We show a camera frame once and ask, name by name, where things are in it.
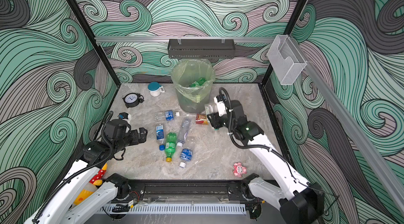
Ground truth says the clear bottle green neck band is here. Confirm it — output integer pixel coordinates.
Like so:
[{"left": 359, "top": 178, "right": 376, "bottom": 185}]
[{"left": 205, "top": 103, "right": 218, "bottom": 115}]

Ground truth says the red yellow tea bottle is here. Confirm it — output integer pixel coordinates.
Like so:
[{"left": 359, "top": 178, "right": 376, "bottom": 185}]
[{"left": 195, "top": 114, "right": 209, "bottom": 125}]

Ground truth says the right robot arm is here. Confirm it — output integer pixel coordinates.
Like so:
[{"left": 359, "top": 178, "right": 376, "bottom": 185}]
[{"left": 206, "top": 87, "right": 325, "bottom": 224}]

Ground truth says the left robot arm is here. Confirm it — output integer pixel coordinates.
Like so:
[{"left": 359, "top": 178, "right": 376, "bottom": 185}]
[{"left": 25, "top": 111, "right": 148, "bottom": 224}]

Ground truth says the mesh bin with green bag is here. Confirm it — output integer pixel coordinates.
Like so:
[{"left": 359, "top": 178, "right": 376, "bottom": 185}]
[{"left": 170, "top": 59, "right": 216, "bottom": 114}]

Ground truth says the clear bottle blue scenic label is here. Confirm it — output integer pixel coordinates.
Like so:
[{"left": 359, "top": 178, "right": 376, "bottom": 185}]
[{"left": 156, "top": 124, "right": 166, "bottom": 151}]

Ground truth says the tall clear bottle white cap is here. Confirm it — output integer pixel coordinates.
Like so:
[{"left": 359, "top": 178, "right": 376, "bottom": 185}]
[{"left": 177, "top": 118, "right": 191, "bottom": 147}]

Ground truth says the green soda bottle yellow cap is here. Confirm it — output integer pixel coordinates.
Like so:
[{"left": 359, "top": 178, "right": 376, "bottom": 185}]
[{"left": 165, "top": 132, "right": 177, "bottom": 163}]

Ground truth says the black round alarm clock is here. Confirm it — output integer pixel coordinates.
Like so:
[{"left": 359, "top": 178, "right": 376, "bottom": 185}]
[{"left": 123, "top": 93, "right": 144, "bottom": 108}]

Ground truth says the clear bottle blue label white cap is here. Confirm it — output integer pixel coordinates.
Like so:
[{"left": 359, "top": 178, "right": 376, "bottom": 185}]
[{"left": 155, "top": 110, "right": 180, "bottom": 122}]

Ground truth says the small clear bottle blue label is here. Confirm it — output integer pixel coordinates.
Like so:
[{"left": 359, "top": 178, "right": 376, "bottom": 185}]
[{"left": 179, "top": 138, "right": 196, "bottom": 169}]

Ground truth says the pink flower toy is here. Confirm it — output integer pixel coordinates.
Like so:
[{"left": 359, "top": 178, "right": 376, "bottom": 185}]
[{"left": 233, "top": 162, "right": 247, "bottom": 178}]

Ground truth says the white mug with teal lid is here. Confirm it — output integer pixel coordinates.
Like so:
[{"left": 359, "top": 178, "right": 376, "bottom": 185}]
[{"left": 147, "top": 82, "right": 165, "bottom": 97}]

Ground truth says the yellow chick plush toy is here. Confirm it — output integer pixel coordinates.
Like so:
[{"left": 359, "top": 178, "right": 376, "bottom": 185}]
[{"left": 73, "top": 164, "right": 108, "bottom": 206}]

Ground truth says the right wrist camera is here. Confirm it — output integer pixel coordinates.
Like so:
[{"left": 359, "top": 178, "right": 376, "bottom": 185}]
[{"left": 214, "top": 94, "right": 227, "bottom": 117}]

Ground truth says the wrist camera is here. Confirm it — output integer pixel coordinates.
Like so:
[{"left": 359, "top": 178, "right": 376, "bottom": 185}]
[
  {"left": 214, "top": 94, "right": 227, "bottom": 117},
  {"left": 118, "top": 112, "right": 132, "bottom": 122}
]

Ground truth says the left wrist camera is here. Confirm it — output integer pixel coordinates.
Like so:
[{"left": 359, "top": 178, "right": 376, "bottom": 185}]
[{"left": 118, "top": 112, "right": 132, "bottom": 122}]

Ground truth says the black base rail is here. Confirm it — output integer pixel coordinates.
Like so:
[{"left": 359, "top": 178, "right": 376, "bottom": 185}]
[{"left": 129, "top": 179, "right": 255, "bottom": 201}]

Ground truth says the black wall shelf tray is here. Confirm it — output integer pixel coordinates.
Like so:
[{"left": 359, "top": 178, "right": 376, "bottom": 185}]
[{"left": 167, "top": 39, "right": 236, "bottom": 60}]

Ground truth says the white cable duct strip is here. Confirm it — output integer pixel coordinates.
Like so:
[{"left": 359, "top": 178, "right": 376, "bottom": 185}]
[{"left": 96, "top": 203, "right": 247, "bottom": 215}]

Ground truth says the clear acrylic wall holder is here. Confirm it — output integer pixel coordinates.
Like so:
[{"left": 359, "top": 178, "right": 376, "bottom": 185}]
[{"left": 267, "top": 35, "right": 307, "bottom": 86}]

